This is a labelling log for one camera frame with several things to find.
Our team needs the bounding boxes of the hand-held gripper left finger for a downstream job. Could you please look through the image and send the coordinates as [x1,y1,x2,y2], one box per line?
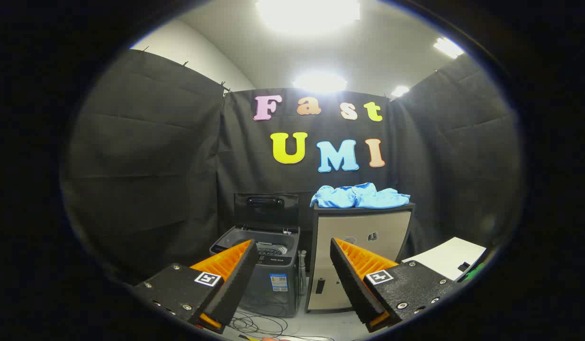
[131,238,260,334]

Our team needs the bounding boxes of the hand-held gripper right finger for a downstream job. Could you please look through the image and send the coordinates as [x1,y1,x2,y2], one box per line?
[329,237,463,333]

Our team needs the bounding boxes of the grey washing machine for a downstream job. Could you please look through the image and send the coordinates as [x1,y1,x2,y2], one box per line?
[209,225,302,318]

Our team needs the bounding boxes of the light blue shirt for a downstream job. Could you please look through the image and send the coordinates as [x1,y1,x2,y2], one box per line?
[310,182,411,209]

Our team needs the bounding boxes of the beige cabinet with black top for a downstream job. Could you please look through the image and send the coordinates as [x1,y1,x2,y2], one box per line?
[306,203,416,314]

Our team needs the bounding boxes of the white board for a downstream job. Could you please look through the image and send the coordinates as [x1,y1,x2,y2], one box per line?
[402,237,487,282]

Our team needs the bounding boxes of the black backdrop cloth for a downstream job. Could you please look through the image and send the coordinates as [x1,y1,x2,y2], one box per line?
[60,49,525,285]

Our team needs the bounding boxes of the long strip ceiling light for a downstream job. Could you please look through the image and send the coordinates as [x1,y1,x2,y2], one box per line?
[433,37,465,59]

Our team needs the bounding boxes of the large round ceiling light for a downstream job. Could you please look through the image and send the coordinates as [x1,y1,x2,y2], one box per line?
[255,0,361,34]

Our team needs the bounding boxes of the tangle of black floor cables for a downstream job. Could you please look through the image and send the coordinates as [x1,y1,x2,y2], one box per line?
[228,308,335,341]

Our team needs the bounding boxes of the grey washing machine hoses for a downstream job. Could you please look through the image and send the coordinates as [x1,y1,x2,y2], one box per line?
[297,250,308,296]

